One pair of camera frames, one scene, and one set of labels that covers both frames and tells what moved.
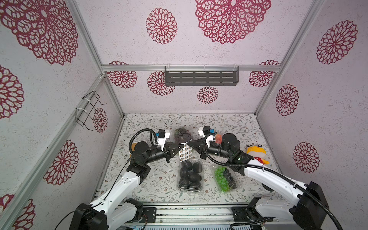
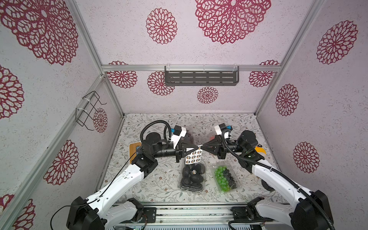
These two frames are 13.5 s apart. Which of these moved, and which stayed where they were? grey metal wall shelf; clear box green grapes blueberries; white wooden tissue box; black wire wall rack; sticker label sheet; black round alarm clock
Moved: sticker label sheet
Stayed: black round alarm clock; white wooden tissue box; clear box green grapes blueberries; grey metal wall shelf; black wire wall rack
